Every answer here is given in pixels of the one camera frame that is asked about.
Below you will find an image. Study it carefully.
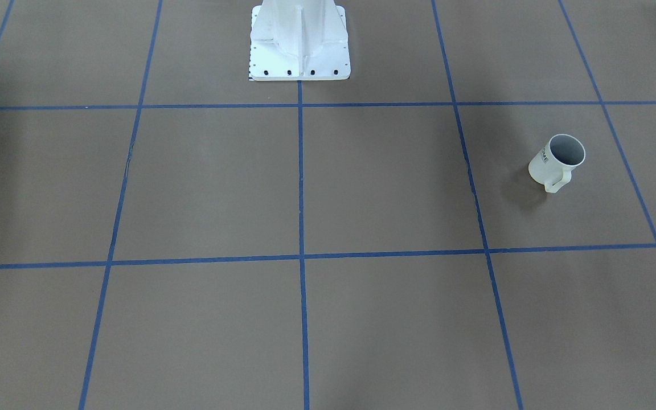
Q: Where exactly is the white ribbed HOME mug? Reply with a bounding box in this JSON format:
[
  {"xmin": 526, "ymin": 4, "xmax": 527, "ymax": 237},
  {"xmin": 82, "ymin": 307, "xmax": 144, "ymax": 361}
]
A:
[{"xmin": 528, "ymin": 133, "xmax": 586, "ymax": 194}]

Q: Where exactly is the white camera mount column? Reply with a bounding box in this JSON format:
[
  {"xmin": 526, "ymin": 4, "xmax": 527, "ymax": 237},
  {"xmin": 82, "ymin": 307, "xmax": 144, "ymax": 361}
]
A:
[{"xmin": 248, "ymin": 1, "xmax": 351, "ymax": 81}]

